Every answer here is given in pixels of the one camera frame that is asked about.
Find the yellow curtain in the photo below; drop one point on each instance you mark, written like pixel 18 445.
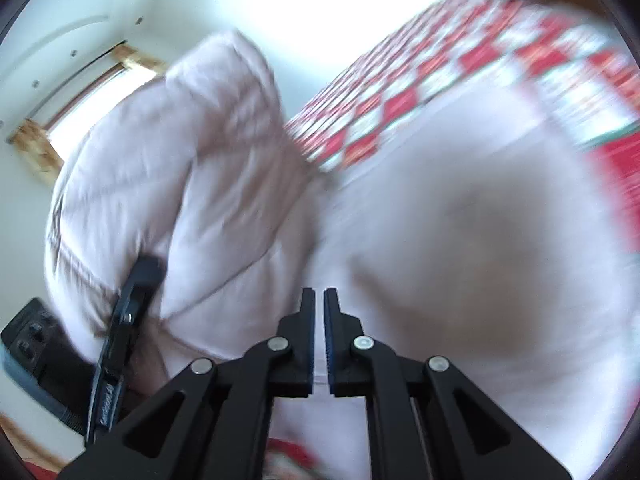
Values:
pixel 140 59
pixel 35 152

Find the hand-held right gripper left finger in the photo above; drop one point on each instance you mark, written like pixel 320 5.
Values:
pixel 311 340

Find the window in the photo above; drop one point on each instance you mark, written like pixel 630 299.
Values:
pixel 95 105

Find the light pink quilted down jacket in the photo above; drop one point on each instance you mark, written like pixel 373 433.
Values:
pixel 225 185

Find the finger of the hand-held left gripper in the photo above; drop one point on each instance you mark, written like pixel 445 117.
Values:
pixel 125 320

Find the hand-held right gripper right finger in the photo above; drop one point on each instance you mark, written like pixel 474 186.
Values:
pixel 327 340

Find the red checked bed sheet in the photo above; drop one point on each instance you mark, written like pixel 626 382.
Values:
pixel 480 55

